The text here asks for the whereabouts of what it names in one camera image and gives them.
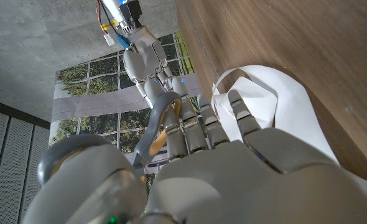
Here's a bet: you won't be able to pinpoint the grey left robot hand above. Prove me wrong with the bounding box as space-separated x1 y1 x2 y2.
21 76 367 224

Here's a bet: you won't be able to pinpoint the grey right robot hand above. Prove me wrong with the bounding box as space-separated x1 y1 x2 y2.
118 0 174 110

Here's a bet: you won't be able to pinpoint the grey yellow handled scissors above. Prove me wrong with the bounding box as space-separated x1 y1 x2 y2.
36 90 183 187

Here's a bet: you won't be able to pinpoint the white receipt paper strip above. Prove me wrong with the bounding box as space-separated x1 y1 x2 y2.
210 64 367 203

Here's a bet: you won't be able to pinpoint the printed window forest backdrop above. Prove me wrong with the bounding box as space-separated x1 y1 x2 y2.
48 30 215 187

